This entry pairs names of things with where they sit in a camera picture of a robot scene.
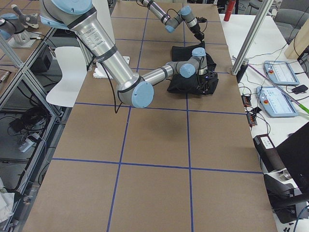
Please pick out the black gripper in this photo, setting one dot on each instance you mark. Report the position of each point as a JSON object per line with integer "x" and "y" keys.
{"x": 198, "y": 30}
{"x": 203, "y": 78}

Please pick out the black graphic t-shirt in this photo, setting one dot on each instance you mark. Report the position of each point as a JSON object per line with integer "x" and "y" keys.
{"x": 188, "y": 63}

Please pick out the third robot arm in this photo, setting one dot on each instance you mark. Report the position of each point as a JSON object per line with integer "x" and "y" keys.
{"x": 13, "y": 28}

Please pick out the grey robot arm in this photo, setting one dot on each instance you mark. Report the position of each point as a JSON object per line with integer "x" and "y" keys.
{"x": 172, "y": 19}
{"x": 80, "y": 16}

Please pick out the black bottle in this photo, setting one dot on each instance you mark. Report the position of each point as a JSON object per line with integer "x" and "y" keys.
{"x": 242, "y": 70}

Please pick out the red bottle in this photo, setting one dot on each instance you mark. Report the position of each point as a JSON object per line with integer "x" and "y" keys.
{"x": 229, "y": 10}

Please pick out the near teach pendant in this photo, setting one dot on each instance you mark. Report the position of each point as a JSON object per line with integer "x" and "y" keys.
{"x": 275, "y": 103}

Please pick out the teach pendant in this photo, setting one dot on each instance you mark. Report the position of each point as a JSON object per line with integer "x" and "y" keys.
{"x": 275, "y": 103}
{"x": 281, "y": 73}

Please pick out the far teach pendant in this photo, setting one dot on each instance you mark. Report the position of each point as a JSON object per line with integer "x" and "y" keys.
{"x": 281, "y": 73}

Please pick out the black monitor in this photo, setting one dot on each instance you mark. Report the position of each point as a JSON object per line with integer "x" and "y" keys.
{"x": 294, "y": 153}

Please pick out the white chair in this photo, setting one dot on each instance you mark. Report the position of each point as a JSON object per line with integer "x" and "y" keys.
{"x": 73, "y": 67}

